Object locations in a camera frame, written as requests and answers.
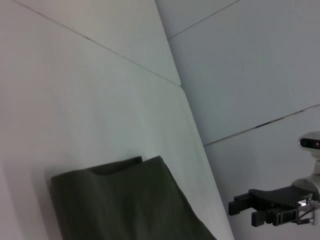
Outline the right arm silver cable connector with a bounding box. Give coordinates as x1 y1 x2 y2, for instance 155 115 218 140
298 198 320 225

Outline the dark green t-shirt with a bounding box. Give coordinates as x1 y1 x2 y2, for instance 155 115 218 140
51 155 218 240

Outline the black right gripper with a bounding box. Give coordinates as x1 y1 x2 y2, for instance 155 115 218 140
228 185 316 228

